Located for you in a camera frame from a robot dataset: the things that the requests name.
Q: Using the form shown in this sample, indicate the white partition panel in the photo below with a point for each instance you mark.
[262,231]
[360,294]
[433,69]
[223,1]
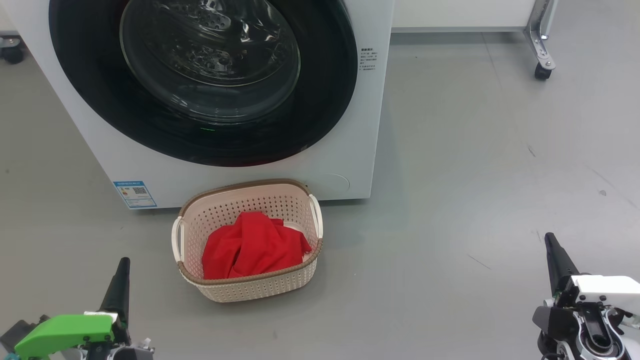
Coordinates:
[460,12]

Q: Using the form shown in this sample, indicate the black caster wheel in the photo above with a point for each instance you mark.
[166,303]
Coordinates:
[542,72]
[12,54]

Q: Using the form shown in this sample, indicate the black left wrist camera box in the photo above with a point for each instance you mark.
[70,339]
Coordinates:
[15,334]

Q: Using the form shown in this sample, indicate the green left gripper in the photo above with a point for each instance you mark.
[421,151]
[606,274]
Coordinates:
[65,330]

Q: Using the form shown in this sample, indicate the black printed text label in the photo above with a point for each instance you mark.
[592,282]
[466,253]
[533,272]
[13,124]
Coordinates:
[368,60]

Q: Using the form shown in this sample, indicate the white front-load washing machine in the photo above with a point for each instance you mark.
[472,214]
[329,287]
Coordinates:
[350,150]

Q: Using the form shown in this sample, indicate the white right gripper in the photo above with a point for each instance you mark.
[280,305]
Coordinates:
[605,290]

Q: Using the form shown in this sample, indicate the red garment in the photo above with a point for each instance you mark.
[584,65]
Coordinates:
[250,245]

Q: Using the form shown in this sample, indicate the cream perforated laundry basket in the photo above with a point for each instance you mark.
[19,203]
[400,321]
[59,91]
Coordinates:
[250,290]

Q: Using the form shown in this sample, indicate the silver metal partition leg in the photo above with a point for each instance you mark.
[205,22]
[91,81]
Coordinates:
[539,35]

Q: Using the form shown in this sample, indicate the grey curved rim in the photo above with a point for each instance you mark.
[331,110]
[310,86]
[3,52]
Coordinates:
[320,100]

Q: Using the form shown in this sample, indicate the blue energy label sticker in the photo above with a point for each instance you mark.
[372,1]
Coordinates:
[135,195]

